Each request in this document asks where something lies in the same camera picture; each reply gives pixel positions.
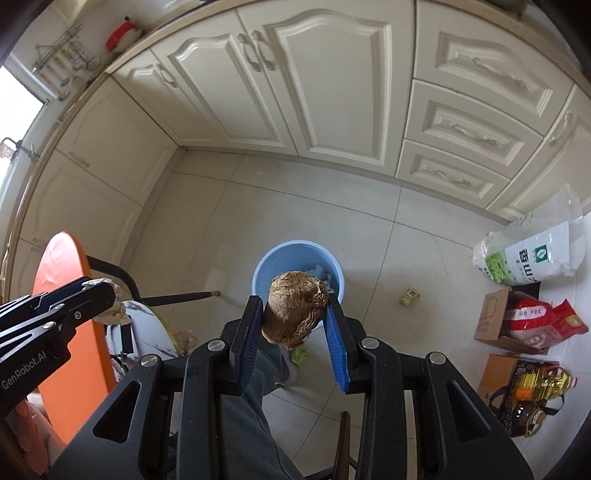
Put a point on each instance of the translucent plastic bag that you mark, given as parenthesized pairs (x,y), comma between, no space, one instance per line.
(184,342)

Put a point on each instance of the lilac slipper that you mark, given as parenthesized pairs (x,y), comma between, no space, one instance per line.
(291,374)

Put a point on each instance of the red white rice bag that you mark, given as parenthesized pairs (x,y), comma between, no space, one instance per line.
(531,318)

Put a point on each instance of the cooking oil bottle box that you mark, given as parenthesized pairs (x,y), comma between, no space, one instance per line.
(517,415)

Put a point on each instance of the open cardboard box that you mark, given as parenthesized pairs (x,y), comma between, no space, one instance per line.
(491,314)

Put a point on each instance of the beige paper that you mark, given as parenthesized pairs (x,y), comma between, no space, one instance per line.
(111,317)

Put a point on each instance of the small cardboard box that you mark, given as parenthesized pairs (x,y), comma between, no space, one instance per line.
(496,376)

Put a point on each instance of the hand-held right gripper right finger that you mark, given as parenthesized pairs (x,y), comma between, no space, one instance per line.
(334,350)

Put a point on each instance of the person's right leg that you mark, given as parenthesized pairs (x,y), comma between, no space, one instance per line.
(258,415)

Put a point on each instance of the white green rice bag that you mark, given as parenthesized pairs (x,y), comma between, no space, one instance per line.
(531,254)

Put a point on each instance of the black chair white seat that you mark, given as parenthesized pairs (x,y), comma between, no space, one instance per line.
(147,318)

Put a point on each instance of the white bowl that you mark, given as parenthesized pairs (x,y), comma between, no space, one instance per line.
(138,36)

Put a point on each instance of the kitchen window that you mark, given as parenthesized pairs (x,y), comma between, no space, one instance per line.
(18,92)

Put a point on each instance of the large cream cabinet drawer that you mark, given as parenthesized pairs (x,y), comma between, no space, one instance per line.
(485,64)

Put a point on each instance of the pink cloth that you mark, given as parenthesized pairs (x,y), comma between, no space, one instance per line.
(4,148)

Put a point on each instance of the dark brown wooden post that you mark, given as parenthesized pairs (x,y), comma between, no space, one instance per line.
(345,443)

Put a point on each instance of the light blue plastic bucket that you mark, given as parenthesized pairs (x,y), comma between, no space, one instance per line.
(277,263)

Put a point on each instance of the steel ladle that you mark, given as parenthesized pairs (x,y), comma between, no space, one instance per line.
(62,94)
(92,62)

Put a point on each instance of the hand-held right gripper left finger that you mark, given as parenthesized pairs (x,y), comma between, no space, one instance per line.
(247,350)

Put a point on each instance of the brown fibrous lump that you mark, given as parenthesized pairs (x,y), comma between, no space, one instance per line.
(295,304)

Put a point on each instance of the steel skimmer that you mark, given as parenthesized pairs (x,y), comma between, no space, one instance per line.
(77,64)

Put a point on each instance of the steel faucet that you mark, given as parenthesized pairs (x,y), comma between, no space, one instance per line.
(21,146)

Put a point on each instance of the orange round table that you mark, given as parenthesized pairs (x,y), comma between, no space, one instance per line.
(60,263)

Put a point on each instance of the yellow cooking oil bottle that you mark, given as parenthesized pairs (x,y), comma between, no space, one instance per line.
(545,383)

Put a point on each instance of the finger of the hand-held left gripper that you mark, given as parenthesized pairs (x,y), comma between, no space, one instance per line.
(87,311)
(55,295)

